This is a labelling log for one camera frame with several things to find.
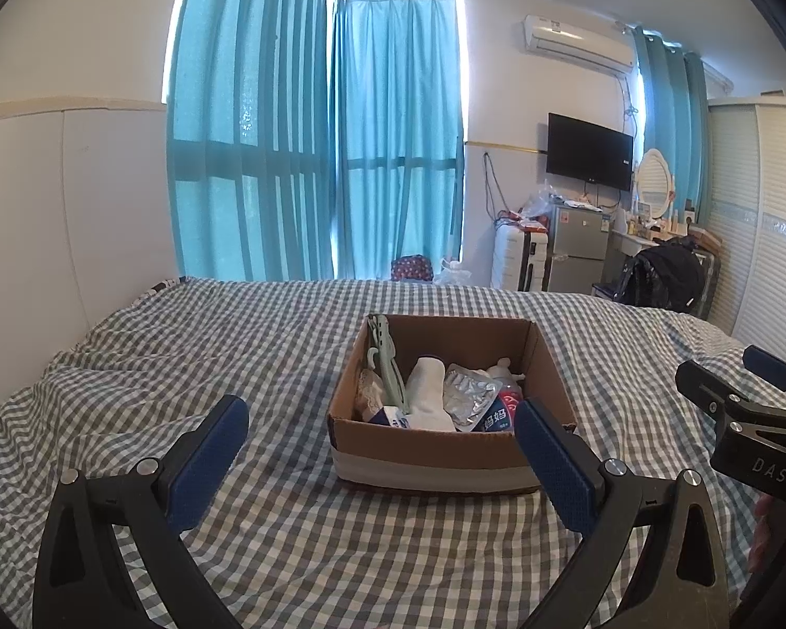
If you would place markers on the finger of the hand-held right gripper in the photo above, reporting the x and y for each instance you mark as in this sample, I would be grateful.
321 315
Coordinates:
769 365
704 385

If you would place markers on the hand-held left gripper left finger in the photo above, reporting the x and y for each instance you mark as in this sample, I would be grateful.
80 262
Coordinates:
209 458

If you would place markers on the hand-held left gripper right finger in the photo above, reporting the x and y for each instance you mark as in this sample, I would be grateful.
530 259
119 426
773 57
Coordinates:
553 465

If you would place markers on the small white bottle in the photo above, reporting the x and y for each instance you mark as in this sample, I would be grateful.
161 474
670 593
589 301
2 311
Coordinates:
505 370

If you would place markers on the silver foil blister pack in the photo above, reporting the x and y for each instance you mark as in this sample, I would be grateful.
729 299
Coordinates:
468 396

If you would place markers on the cardboard box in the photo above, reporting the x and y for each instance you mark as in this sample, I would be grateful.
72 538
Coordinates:
432 455

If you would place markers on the white sock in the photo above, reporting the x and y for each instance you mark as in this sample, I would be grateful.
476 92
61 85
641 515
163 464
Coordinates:
429 393

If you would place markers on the packet with round blue label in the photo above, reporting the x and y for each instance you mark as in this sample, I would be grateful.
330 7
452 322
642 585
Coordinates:
390 416

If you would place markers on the green plastic hanger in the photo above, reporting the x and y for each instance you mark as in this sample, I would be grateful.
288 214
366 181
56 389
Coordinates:
386 360

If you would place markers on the person's right hand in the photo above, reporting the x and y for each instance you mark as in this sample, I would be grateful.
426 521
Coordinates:
767 531

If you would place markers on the grey checked blanket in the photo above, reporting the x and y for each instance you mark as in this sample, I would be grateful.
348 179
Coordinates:
203 354

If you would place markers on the black jacket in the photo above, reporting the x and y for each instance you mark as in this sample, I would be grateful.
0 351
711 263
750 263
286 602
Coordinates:
661 275

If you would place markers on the white wardrobe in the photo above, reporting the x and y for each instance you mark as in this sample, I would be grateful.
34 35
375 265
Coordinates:
760 223

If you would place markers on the white dressing table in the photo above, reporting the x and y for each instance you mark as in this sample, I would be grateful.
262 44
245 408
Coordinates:
622 252

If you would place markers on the silver mini fridge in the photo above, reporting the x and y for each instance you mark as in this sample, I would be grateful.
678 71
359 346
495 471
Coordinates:
578 246

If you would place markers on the silver suitcase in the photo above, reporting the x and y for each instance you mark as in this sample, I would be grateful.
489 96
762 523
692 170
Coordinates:
536 261

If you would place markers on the white oval mirror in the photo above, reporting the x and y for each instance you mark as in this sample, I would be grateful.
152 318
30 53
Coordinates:
653 182

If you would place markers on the white suitcase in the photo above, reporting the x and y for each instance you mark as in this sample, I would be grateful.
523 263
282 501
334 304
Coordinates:
506 255

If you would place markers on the white plastic bag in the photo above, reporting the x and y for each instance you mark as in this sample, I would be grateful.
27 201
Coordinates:
452 273

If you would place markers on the patterned dark bag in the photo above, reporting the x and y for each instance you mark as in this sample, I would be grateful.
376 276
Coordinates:
411 268

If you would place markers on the clear plastic bag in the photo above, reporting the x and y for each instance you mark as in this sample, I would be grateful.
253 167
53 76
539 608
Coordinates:
542 198

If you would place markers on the teal corner curtain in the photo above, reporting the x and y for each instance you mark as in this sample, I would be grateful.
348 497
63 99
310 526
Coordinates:
671 124

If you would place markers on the wide teal curtain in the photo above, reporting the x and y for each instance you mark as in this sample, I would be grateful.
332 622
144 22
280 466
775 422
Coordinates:
249 118

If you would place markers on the white air conditioner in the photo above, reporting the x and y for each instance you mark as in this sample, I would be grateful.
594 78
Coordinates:
576 42

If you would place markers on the narrow teal window curtain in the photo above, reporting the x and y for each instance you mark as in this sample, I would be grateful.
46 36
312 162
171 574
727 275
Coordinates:
396 131

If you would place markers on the black wall television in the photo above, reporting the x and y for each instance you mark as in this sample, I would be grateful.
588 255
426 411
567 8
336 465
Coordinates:
589 151

